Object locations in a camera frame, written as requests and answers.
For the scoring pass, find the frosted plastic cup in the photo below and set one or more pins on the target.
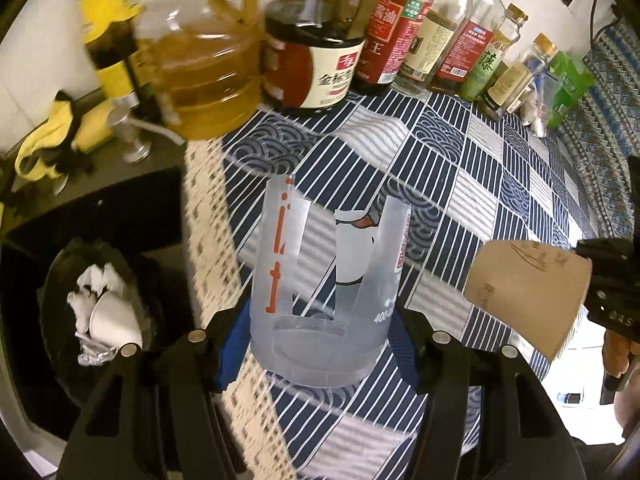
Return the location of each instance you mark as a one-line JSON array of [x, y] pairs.
[[320, 350]]

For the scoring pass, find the dark soy sauce jug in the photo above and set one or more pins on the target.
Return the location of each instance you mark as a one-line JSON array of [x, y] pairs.
[[310, 70]]

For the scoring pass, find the green packet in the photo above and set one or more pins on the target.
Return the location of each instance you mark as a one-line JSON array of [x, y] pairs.
[[570, 90]]

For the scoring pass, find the yellow label dark bottle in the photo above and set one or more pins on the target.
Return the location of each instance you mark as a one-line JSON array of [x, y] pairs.
[[110, 25]]

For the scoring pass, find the clear plastic bag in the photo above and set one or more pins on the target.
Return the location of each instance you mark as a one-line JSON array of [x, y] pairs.
[[535, 105]]

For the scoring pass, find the trash bin with black bag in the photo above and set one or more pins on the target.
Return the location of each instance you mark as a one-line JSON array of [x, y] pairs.
[[160, 300]]

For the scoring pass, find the red label sauce bottle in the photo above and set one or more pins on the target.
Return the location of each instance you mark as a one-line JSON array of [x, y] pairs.
[[385, 40]]

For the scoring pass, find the large white tissue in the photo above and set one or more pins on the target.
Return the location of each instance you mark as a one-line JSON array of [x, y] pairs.
[[92, 285]]

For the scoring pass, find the steel faucet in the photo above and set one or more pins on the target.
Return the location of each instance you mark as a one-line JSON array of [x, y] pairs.
[[100, 125]]

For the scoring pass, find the yellow cloth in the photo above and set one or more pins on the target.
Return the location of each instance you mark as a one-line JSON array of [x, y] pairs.
[[42, 145]]

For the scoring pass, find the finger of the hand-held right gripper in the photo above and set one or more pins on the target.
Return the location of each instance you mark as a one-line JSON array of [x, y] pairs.
[[605, 249]]

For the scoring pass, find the person's right hand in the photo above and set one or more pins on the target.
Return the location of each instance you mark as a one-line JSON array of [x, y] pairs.
[[615, 352]]

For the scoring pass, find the navy patterned tablecloth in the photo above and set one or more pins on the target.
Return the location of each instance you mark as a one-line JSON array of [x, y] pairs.
[[450, 160]]

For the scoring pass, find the white paper cup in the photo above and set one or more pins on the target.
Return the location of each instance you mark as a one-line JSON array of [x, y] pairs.
[[115, 322]]

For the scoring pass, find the cooking oil bottle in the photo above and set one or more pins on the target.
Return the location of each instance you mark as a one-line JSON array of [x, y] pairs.
[[200, 75]]

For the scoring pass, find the green label bottle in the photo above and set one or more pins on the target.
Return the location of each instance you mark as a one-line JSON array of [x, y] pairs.
[[482, 72]]

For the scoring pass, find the brown paper cup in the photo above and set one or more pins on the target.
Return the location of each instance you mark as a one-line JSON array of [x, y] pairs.
[[530, 290]]

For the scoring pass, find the red label vinegar bottle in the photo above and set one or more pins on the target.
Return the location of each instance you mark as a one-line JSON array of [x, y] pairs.
[[465, 50]]

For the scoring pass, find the clear glass bottle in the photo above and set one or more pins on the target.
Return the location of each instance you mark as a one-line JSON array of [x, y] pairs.
[[420, 50]]

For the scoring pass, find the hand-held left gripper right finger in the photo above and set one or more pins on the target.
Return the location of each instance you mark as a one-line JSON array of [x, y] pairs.
[[405, 350]]

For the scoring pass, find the blue patterned cloth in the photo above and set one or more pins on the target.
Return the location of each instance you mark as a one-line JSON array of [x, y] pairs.
[[600, 125]]

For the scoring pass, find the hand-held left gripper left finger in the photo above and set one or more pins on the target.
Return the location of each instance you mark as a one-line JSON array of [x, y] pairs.
[[235, 350]]

